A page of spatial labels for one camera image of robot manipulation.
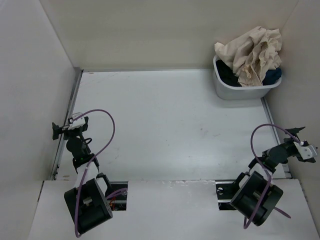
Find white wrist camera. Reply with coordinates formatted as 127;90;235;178
67;112;89;130
294;142;318;159

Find black trousers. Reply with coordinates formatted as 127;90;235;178
215;59;241;87

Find white laundry basket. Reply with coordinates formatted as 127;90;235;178
213;55;282;100

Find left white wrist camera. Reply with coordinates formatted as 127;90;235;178
67;112;89;130

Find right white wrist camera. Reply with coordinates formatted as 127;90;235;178
294;142;318;159

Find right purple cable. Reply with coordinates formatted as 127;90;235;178
243;123;305;230

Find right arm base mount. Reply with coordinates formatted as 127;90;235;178
215;181;240;211

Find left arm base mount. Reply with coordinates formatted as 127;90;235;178
105;181;128;211

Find beige trousers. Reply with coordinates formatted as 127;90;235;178
214;26;283;87

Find navy blue trousers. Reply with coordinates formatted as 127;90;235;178
262;67;282;86

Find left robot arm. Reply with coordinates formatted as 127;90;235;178
52;123;113;238

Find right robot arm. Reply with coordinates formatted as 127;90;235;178
229;123;318;229

